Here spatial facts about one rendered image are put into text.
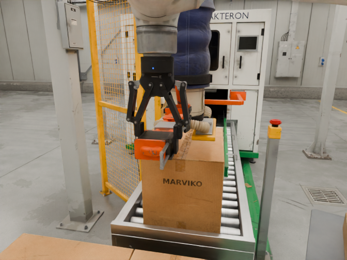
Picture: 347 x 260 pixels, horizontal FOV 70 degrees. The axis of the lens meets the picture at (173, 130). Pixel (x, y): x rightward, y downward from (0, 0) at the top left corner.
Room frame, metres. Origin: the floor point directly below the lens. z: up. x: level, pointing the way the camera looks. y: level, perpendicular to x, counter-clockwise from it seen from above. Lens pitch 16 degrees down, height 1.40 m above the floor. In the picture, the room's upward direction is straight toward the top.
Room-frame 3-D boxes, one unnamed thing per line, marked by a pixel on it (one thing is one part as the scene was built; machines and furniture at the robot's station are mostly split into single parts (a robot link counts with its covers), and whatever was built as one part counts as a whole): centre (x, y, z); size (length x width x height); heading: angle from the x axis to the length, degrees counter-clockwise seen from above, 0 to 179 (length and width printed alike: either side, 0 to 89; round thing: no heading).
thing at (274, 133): (1.49, -0.63, 0.50); 0.07 x 0.07 x 1.00; 79
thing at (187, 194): (1.39, -0.09, 0.75); 0.60 x 0.40 x 0.40; 170
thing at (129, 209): (2.23, 0.07, 0.50); 2.31 x 0.05 x 0.19; 169
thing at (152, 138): (0.58, 0.05, 1.20); 0.08 x 0.07 x 0.05; 170
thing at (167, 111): (0.93, -0.02, 1.20); 0.10 x 0.08 x 0.06; 80
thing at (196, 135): (1.16, -0.15, 1.10); 0.34 x 0.10 x 0.05; 170
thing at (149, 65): (0.59, 0.04, 1.36); 0.08 x 0.07 x 0.09; 79
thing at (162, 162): (0.63, -0.01, 1.20); 0.31 x 0.03 x 0.05; 170
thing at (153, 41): (0.59, 0.04, 1.44); 0.09 x 0.09 x 0.06
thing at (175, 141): (0.58, -0.01, 1.22); 0.03 x 0.01 x 0.07; 169
